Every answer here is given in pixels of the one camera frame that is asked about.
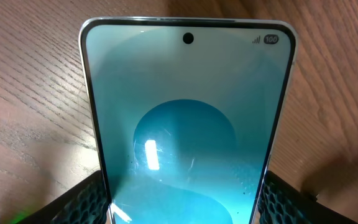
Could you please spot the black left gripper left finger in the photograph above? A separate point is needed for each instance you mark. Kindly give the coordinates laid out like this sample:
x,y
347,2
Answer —
x,y
85,203

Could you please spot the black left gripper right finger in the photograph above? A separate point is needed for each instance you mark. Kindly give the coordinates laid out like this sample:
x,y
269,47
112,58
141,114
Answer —
x,y
280,203

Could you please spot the blue screen Galaxy smartphone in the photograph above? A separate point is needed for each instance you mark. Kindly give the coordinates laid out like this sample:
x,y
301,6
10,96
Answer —
x,y
185,112

